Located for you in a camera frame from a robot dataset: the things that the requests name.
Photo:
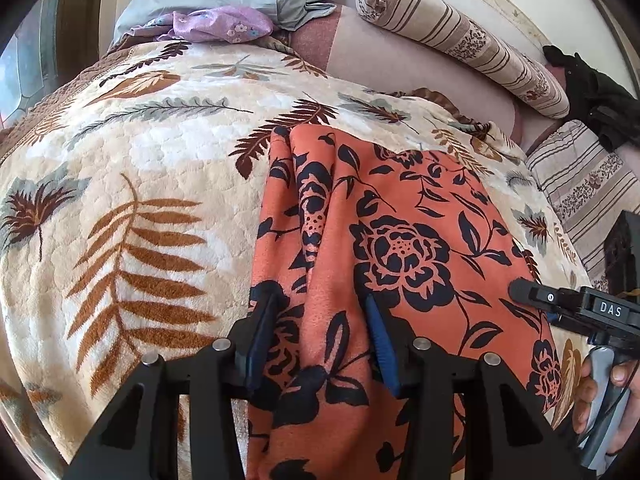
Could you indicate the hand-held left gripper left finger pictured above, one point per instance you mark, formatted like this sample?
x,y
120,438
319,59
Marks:
x,y
260,340

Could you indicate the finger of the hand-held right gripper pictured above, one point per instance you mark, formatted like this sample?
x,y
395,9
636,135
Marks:
x,y
530,292

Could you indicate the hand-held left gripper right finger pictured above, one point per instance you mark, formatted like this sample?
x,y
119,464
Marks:
x,y
385,350

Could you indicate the orange floral garment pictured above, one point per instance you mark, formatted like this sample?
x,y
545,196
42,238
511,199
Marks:
x,y
415,240

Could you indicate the person's right hand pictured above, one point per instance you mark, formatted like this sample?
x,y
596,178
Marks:
x,y
585,405

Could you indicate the striped flat pillow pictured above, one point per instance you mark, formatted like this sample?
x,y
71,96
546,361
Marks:
x,y
580,175

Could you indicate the black cloth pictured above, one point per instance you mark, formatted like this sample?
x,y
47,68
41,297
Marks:
x,y
595,95

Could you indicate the beige leaf print blanket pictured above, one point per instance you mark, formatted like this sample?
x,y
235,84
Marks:
x,y
150,160

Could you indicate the pink bedsheet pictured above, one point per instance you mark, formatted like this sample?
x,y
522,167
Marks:
x,y
400,60

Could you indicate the striped bolster pillow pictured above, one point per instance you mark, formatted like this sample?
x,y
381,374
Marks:
x,y
450,25

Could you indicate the purple floral cloth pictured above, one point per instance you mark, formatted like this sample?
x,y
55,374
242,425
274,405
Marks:
x,y
215,22

